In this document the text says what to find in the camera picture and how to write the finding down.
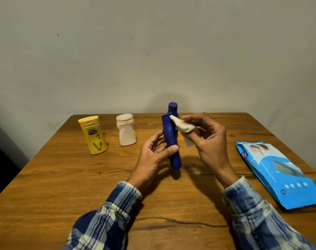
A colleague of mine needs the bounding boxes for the person's left forearm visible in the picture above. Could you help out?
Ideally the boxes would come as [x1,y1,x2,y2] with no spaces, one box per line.
[63,181,143,250]

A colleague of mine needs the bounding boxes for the yellow bottle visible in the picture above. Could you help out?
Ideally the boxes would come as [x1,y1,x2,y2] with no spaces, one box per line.
[78,115,108,155]

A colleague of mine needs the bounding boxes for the dark blue bottle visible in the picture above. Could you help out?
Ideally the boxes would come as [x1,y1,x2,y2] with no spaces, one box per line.
[167,102,179,138]
[162,113,182,171]

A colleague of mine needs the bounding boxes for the white wet wipe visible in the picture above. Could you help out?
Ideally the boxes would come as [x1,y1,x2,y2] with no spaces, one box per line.
[169,115,200,148]

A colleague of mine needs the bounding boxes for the person's right forearm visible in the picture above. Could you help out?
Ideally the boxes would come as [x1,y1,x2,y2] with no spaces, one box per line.
[221,176,316,250]

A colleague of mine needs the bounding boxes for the wooden table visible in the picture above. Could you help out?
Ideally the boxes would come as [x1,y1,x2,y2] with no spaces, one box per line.
[0,112,316,250]

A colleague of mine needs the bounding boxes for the person's left hand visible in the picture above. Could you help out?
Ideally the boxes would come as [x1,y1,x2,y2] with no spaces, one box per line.
[126,129,180,194]

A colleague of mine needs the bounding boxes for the person's right hand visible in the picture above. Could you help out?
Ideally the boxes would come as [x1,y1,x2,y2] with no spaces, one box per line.
[181,112,241,189]

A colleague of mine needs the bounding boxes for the blue wet wipes pack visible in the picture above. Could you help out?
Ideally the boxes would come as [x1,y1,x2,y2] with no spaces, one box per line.
[235,141,316,210]

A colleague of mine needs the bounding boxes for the white bottle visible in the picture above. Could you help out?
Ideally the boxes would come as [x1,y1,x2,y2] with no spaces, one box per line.
[116,113,137,147]

